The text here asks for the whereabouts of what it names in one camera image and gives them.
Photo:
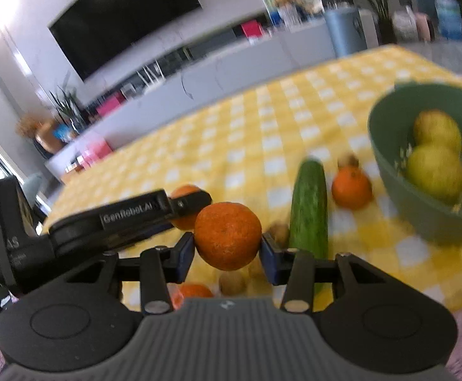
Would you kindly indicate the yellow checked tablecloth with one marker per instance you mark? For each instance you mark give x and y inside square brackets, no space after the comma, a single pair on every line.
[235,127]

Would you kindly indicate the black wall television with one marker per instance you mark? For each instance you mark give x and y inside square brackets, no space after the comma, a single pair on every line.
[116,20]

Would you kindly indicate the magenta box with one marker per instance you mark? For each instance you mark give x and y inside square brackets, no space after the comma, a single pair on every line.
[110,106]

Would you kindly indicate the red box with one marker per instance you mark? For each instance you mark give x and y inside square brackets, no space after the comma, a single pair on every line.
[251,30]

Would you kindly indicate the pink stool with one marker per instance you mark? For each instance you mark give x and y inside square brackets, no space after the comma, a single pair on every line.
[424,27]

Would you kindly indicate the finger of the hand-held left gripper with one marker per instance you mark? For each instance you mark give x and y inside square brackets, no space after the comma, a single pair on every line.
[193,203]

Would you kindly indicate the green bowl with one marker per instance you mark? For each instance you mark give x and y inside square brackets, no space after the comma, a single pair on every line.
[417,214]

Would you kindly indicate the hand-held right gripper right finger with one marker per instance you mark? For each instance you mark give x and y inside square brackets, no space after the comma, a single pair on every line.
[269,258]

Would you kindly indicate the basket of soft toys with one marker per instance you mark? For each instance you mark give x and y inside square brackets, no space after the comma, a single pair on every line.
[290,4]

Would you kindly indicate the teal cushion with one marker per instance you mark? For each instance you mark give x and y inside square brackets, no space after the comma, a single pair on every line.
[32,188]

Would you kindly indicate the orange vase with dried flowers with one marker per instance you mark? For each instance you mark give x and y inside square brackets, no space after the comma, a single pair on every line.
[44,137]

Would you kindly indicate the potted plant with thin leaves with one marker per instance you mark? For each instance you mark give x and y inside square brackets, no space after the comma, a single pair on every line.
[70,109]

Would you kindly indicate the blue water jug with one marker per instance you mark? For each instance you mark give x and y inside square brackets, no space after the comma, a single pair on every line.
[449,14]

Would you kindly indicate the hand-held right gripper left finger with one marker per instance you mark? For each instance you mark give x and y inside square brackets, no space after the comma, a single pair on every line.
[184,257]

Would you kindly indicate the pale pink box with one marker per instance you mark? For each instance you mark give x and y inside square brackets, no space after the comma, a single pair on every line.
[94,154]

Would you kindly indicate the grey television cabinet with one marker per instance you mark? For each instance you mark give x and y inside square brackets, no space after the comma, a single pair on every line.
[215,71]

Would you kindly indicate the blue trash bin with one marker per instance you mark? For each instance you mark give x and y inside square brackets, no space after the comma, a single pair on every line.
[344,33]

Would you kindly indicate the green cucumber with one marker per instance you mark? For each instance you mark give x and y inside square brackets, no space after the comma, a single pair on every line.
[308,206]

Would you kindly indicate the tall potted plant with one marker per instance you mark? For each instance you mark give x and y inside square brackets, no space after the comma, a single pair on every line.
[383,12]

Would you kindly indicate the white plastic bag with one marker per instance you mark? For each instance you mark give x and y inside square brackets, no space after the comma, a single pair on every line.
[403,26]

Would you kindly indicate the orange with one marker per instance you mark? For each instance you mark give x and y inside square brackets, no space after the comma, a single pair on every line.
[182,223]
[193,291]
[228,236]
[352,188]

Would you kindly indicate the blue packet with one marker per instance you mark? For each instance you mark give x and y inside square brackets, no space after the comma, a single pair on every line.
[61,132]

